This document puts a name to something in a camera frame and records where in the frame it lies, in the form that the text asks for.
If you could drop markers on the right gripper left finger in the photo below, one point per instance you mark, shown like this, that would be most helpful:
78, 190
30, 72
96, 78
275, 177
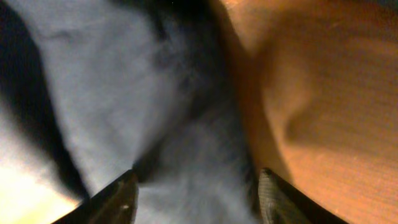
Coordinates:
115, 204

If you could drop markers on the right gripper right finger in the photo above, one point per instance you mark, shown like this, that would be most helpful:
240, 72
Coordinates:
281, 203

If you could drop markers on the blue denim shorts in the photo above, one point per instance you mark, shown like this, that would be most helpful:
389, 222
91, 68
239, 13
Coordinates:
91, 89

